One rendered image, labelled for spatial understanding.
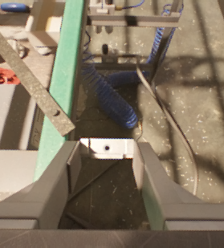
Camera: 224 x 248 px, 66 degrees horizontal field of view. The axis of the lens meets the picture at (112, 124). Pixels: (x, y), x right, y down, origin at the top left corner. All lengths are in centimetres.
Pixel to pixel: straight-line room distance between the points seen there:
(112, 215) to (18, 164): 87
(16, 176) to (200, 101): 130
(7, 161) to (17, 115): 24
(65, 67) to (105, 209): 91
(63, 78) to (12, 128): 24
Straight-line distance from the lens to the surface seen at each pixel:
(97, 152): 16
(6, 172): 27
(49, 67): 68
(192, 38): 180
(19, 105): 51
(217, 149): 131
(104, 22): 87
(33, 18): 72
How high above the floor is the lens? 109
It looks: 68 degrees down
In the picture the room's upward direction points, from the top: 1 degrees clockwise
